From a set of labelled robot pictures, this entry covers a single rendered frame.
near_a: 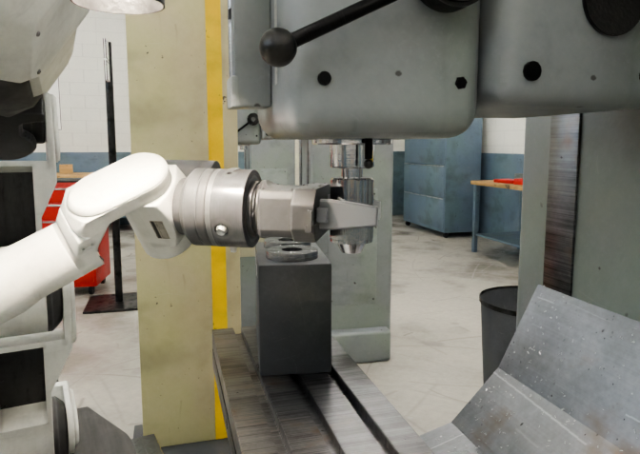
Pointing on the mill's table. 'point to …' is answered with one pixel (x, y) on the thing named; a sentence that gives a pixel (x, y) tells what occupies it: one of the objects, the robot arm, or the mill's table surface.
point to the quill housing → (371, 64)
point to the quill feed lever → (283, 54)
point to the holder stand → (292, 307)
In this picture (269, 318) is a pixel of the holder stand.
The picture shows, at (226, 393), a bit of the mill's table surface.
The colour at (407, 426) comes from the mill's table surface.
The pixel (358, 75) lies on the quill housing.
